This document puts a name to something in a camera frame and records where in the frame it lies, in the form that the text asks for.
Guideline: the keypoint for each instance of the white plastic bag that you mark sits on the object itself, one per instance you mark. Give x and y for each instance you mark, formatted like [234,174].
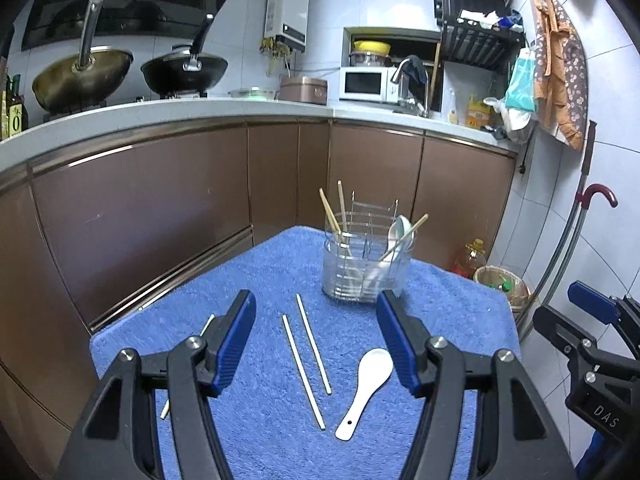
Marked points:
[515,120]

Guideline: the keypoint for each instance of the small white bottle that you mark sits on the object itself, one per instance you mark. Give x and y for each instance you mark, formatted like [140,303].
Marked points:
[453,110]

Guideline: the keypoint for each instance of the steel faucet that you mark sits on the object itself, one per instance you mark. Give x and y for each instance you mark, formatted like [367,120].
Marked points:
[420,90]

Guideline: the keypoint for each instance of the white microwave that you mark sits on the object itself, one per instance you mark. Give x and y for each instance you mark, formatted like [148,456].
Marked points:
[360,84]

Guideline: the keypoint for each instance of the light blue spoon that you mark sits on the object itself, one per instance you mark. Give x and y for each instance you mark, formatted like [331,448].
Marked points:
[402,232]

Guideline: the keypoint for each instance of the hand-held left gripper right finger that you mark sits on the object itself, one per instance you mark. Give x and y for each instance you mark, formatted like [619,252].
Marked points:
[400,345]

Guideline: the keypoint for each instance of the cooking oil jug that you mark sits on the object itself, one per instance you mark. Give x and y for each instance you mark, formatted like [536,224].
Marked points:
[470,262]

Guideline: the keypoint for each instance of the beige trash bin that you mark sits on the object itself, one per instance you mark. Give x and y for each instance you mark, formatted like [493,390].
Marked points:
[520,297]

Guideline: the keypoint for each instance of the dark oil bottle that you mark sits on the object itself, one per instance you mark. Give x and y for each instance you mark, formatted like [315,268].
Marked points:
[16,120]

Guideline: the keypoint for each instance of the white rag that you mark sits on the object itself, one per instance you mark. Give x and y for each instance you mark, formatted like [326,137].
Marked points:
[477,17]

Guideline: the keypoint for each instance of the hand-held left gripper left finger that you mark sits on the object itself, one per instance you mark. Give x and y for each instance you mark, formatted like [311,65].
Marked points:
[232,345]

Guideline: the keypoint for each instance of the black wok with lid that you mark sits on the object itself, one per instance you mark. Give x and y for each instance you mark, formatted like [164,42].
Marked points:
[185,75]

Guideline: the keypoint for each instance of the steel pot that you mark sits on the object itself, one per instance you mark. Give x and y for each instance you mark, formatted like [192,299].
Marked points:
[370,59]

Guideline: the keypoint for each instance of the yellow basin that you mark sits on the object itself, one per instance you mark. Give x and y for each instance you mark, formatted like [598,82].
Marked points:
[372,46]

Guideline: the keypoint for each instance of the grey metal pole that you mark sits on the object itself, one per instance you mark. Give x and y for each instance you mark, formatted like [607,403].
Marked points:
[560,260]

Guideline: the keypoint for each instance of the gas stove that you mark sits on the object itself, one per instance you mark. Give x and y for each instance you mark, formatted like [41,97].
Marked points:
[182,94]

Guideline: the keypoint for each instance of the chopstick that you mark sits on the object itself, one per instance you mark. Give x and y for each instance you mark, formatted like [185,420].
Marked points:
[407,237]
[302,370]
[342,205]
[206,325]
[327,212]
[314,345]

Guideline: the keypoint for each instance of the brown lower cabinets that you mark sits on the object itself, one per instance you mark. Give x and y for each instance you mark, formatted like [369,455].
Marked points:
[150,220]

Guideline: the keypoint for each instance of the teal bag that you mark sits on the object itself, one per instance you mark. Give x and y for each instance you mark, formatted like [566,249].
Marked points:
[520,85]

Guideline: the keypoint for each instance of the yellow detergent bottle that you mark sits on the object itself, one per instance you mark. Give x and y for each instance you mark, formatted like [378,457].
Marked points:
[477,112]

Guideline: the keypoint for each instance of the black glass range hood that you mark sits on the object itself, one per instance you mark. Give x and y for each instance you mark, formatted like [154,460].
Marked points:
[125,15]

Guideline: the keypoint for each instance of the brass pipe fittings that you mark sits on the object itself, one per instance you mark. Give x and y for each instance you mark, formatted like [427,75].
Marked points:
[270,46]

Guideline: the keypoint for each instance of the orange brown floral apron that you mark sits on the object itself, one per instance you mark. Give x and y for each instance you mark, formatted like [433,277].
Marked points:
[565,75]

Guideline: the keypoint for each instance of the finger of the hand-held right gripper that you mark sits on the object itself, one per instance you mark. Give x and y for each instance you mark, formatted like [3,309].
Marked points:
[592,302]
[560,332]

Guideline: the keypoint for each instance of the person's right forearm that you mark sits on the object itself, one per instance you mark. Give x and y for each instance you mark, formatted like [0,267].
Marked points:
[592,460]

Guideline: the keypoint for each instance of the white spoon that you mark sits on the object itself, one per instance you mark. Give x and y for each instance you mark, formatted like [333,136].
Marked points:
[375,367]

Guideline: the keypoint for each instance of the white water heater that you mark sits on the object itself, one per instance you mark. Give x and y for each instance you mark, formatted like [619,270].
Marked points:
[287,10]

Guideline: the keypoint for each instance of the blue towel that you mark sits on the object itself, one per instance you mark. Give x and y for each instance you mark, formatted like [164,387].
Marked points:
[280,270]

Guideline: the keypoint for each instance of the black wall rack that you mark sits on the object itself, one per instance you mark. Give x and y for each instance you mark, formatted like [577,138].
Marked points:
[475,45]

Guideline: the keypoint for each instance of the golden wok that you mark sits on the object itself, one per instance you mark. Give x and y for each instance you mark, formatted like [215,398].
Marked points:
[75,80]

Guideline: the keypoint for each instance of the wooden board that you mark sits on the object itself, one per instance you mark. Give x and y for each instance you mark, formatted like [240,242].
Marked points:
[436,80]

